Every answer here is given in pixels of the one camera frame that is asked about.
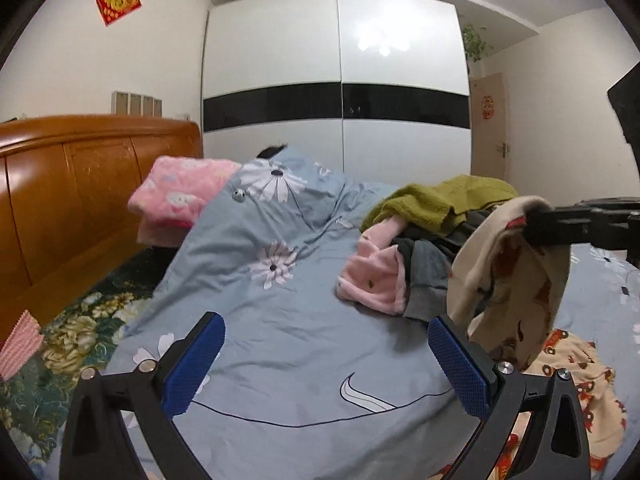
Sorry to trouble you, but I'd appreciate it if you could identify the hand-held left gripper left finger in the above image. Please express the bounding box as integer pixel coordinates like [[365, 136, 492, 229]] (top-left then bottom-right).
[[59, 311, 227, 480]]

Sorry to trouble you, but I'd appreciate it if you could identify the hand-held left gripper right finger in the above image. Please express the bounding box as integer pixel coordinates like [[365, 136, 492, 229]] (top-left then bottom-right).
[[427, 316, 593, 480]]

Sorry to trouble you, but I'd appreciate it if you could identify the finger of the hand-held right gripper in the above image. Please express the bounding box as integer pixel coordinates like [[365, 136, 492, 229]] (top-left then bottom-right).
[[522, 199, 632, 252]]

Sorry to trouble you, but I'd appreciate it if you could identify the blue floral duvet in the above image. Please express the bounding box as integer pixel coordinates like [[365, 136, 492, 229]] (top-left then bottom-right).
[[30, 145, 640, 480]]

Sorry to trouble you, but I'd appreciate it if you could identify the beige room door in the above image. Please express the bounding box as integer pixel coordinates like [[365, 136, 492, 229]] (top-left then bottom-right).
[[469, 72, 509, 181]]

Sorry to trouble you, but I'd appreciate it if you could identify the dark green floral bedsheet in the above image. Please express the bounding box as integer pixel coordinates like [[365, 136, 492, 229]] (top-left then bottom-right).
[[0, 247, 177, 480]]

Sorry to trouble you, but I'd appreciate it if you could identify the pink fleece garment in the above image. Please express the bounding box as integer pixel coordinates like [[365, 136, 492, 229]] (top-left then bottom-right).
[[335, 217, 407, 317]]

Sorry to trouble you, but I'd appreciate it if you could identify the olive green knit sweater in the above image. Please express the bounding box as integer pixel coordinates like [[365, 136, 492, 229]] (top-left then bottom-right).
[[359, 174, 519, 237]]

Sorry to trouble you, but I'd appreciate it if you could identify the green hanging plant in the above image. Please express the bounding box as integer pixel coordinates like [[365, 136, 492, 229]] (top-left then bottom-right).
[[460, 23, 494, 61]]

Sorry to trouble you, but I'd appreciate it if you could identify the pink pillow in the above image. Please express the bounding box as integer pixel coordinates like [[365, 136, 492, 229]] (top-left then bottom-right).
[[127, 155, 244, 249]]

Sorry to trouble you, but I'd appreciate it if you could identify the pink striped cloth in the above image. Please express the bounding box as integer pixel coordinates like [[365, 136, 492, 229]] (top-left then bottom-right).
[[0, 309, 44, 379]]

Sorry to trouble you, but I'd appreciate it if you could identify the wooden bed headboard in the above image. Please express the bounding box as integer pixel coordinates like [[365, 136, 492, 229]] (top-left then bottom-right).
[[0, 114, 205, 332]]

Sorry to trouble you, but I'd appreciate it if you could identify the white and black wardrobe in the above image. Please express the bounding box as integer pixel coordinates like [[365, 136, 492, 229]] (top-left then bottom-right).
[[201, 0, 472, 187]]

